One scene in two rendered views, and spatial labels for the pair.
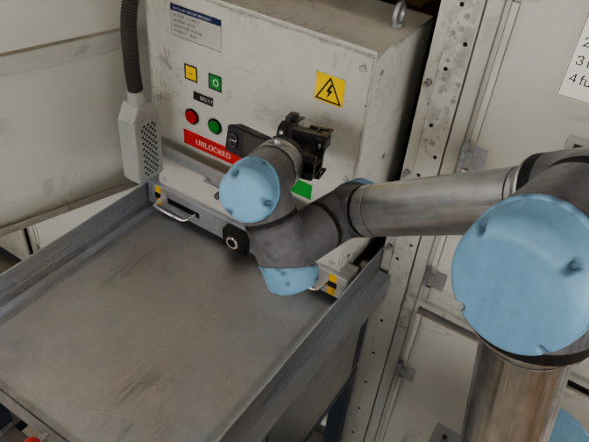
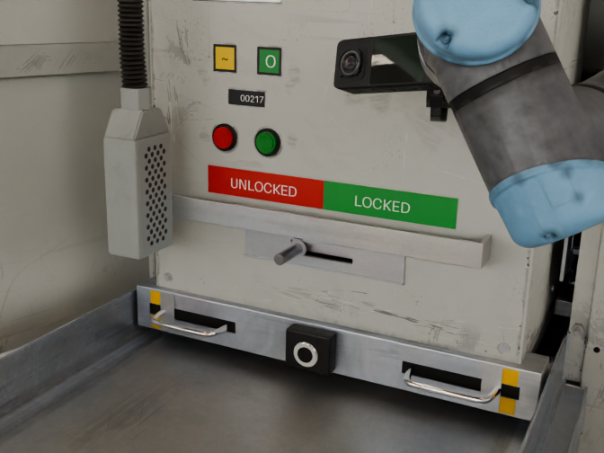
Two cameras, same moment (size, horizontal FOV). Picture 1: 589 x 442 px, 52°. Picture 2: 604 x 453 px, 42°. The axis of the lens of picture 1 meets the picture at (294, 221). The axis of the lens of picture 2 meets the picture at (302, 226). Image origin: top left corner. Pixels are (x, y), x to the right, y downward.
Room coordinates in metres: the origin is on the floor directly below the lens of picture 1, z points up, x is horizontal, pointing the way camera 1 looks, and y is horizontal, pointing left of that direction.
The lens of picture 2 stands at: (0.12, 0.20, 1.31)
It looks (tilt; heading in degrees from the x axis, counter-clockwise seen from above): 17 degrees down; 356
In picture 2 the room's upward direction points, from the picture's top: 2 degrees clockwise
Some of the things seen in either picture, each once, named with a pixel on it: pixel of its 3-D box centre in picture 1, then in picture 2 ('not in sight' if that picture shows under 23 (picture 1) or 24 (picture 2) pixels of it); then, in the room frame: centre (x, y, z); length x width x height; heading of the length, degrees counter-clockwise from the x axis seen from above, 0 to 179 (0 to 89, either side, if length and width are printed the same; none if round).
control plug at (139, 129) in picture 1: (142, 139); (140, 180); (1.05, 0.33, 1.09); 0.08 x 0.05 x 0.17; 150
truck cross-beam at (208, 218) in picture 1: (245, 231); (323, 339); (1.02, 0.11, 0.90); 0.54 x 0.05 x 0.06; 60
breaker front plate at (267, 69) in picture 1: (244, 136); (324, 141); (1.00, 0.11, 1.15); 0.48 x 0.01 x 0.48; 60
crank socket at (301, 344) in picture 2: (235, 239); (309, 350); (0.98, 0.12, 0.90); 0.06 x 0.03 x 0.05; 60
